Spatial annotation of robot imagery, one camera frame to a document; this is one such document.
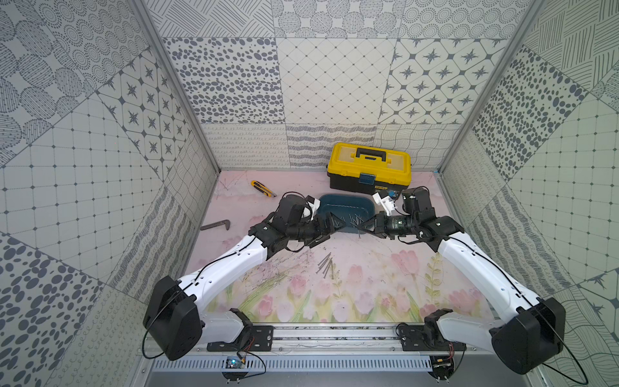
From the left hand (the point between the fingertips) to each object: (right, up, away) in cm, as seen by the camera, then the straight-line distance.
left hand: (341, 224), depth 72 cm
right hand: (+6, -2, +2) cm, 6 cm away
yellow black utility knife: (-33, +11, +40) cm, 53 cm away
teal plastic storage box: (+8, +2, +36) cm, 37 cm away
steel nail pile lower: (-4, -19, +17) cm, 26 cm away
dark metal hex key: (-46, -3, +29) cm, 55 cm away
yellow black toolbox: (+14, +20, +26) cm, 36 cm away
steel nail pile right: (-4, -17, +18) cm, 26 cm away
